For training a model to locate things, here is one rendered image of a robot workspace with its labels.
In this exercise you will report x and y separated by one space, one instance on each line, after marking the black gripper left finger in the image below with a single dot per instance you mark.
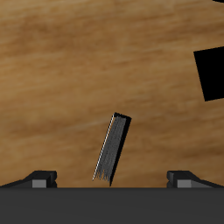
40 178

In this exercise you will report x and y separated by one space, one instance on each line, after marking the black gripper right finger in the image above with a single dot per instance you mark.
182 178

